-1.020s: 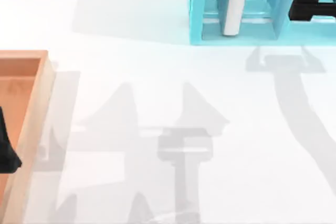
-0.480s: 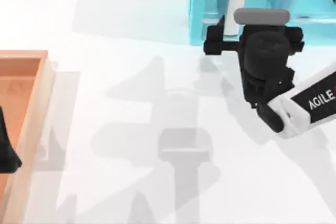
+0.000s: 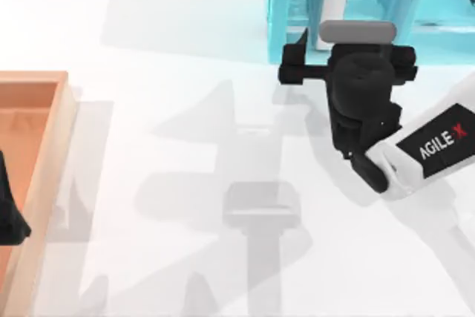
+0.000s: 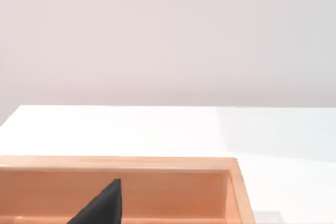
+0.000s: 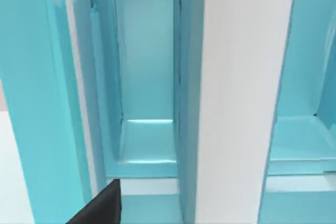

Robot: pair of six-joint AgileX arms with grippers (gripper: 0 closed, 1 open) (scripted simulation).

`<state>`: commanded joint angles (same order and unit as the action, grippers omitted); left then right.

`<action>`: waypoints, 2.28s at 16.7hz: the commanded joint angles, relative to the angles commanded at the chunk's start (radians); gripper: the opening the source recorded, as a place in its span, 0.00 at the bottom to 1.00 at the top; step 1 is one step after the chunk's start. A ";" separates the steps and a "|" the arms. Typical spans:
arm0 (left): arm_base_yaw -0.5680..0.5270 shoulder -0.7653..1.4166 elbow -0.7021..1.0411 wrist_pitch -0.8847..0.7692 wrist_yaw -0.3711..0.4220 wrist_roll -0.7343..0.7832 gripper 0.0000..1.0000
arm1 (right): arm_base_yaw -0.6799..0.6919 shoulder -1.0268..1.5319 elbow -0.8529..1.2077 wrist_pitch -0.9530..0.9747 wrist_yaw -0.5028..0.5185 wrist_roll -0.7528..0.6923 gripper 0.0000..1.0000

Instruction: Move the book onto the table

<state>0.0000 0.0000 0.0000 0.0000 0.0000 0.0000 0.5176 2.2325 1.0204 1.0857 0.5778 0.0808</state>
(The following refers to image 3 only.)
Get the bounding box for pale grey rounded box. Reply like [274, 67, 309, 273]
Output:
[318, 19, 398, 45]

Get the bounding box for light blue rack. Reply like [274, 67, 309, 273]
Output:
[265, 0, 475, 66]

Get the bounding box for salmon-coloured shallow box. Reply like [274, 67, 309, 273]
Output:
[0, 70, 79, 317]

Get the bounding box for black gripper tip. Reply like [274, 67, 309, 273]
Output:
[0, 150, 32, 247]

